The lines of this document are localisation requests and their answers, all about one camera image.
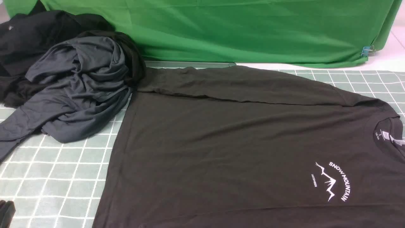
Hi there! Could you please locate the dark gray long-sleeve top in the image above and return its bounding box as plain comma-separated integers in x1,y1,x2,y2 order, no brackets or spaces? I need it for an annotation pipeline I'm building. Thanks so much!
93,66,405,228

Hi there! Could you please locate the green backdrop cloth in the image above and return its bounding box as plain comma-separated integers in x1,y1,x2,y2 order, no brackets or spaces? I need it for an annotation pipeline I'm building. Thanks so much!
3,0,403,68

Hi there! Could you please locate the slate blue crumpled garment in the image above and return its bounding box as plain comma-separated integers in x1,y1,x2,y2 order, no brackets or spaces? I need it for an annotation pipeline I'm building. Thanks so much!
1,36,133,162

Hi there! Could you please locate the green checkered tablecloth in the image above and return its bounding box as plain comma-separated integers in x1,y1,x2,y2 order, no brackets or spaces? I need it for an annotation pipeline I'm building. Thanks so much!
0,67,404,228

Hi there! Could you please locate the blue binder clip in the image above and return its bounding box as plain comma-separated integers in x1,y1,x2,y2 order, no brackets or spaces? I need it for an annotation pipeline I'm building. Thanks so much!
360,45,376,58

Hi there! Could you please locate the black crumpled garment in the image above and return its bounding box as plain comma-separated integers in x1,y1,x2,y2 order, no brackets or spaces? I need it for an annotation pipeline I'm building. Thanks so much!
0,0,146,108

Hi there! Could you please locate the black object at corner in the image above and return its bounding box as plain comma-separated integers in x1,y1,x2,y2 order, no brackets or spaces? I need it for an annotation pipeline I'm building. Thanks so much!
0,200,16,228

